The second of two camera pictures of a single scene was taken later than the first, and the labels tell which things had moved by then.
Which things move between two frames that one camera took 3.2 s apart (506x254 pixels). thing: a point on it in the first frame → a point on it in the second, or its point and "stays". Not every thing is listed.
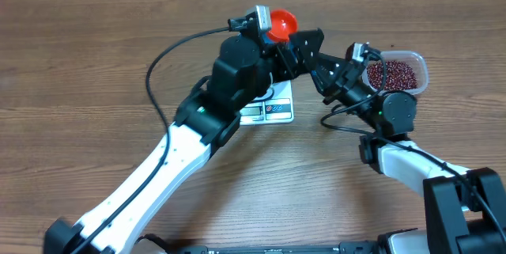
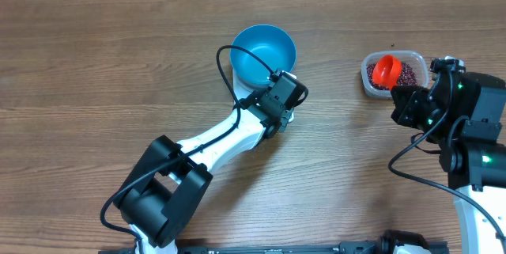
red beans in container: (398, 76) stays
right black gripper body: (350, 89) → (414, 112)
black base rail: (346, 248) stays
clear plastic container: (396, 70) stays
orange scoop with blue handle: (283, 23) → (387, 70)
